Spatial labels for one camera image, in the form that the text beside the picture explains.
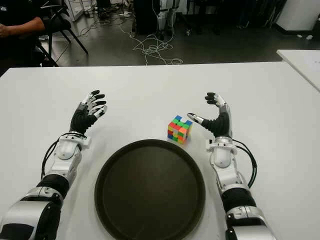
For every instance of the multicoloured Rubik's cube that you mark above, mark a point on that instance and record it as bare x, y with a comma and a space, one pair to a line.
178, 131

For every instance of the white power strip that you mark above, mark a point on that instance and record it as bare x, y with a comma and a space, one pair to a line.
125, 14

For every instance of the white side table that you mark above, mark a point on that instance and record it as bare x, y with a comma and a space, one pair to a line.
303, 65

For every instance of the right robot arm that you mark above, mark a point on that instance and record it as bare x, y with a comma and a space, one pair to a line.
230, 172

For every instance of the white cabinet with black base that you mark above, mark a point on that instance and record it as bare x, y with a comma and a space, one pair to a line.
300, 15

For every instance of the tall black box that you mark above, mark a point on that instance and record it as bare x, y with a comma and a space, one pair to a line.
145, 17

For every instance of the person's bare forearm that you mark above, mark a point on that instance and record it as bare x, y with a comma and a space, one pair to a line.
27, 27

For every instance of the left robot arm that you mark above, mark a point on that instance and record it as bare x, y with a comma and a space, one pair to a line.
62, 160

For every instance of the black folding chair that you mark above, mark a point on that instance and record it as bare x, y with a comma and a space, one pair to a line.
58, 22

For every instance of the glass display cabinet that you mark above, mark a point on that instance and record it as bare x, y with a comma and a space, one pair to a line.
75, 10

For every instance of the dark brown round plate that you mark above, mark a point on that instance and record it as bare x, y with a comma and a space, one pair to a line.
150, 192

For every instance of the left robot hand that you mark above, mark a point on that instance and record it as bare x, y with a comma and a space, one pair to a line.
80, 121

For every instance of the standing humanoid robot legs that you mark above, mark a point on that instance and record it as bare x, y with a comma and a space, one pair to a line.
166, 17

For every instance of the seated person in black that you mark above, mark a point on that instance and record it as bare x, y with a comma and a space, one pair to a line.
15, 45

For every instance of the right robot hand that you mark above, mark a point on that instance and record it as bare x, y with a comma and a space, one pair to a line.
222, 125

